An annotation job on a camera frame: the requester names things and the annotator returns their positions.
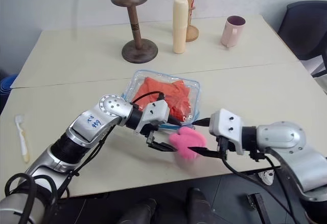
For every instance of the black flat bar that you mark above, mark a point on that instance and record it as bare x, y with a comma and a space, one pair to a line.
259, 206

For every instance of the white shoe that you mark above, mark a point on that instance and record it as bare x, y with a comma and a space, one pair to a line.
267, 176

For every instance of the blue bin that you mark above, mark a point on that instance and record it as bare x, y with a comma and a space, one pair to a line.
6, 91

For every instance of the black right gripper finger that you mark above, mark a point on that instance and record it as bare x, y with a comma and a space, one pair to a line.
204, 152
202, 122

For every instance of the dark wooden hat stand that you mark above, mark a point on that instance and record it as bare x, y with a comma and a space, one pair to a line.
139, 52

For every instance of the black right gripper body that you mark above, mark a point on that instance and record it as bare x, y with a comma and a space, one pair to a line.
225, 145

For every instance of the cream cylindrical bottle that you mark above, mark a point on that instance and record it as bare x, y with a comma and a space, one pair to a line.
180, 24

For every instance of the dark rounded shape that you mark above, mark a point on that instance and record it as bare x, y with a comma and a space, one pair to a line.
143, 212
200, 206

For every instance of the clear plastic zip pouch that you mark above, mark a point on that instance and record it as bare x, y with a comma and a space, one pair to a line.
139, 78

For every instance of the pink mug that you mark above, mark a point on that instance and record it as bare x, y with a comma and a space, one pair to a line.
231, 33

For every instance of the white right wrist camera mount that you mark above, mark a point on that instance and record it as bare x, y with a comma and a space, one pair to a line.
227, 124

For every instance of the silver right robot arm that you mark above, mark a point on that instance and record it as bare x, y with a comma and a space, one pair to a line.
293, 142

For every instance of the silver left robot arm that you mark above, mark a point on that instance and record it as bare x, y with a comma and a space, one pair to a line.
87, 129

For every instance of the orange cloth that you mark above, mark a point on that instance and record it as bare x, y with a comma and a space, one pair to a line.
158, 86

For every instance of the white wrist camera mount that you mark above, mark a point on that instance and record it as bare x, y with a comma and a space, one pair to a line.
227, 124
157, 112

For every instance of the white toothbrush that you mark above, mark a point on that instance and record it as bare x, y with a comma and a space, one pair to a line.
23, 137

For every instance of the black office chair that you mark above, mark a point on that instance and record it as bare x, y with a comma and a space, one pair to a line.
304, 29

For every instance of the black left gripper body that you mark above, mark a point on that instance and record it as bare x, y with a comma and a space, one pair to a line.
151, 137

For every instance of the pink fluffy cloth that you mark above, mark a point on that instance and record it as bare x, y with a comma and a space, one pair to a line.
189, 138

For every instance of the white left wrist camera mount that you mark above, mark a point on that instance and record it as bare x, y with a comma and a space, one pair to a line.
157, 112

